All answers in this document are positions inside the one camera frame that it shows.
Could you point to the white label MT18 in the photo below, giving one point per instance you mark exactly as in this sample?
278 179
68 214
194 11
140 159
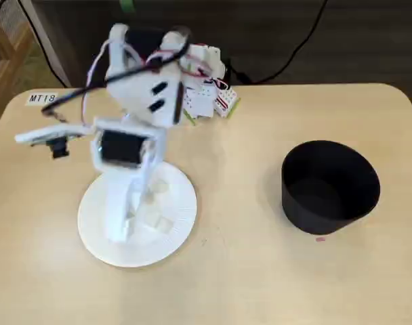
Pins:
40 99

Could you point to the small pink sticker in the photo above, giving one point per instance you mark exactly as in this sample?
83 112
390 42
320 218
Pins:
320 239

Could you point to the wooden shelf frame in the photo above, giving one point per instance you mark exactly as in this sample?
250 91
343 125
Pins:
9 50

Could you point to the wrist camera on white mount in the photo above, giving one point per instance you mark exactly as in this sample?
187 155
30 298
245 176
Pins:
40 133

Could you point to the white metal post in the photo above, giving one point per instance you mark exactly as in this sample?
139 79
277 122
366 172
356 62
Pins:
58 64

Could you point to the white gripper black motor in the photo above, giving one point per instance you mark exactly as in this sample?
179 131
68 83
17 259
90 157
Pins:
120 146

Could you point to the white foam block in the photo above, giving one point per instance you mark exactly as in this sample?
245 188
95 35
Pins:
159 186
132 227
133 204
167 226
152 220

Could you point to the white paper plate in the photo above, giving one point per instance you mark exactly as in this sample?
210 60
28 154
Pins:
172 243

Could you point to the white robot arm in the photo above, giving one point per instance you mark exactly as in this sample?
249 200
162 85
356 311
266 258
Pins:
138 98

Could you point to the black round pot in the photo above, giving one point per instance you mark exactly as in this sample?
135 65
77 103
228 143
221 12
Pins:
328 210

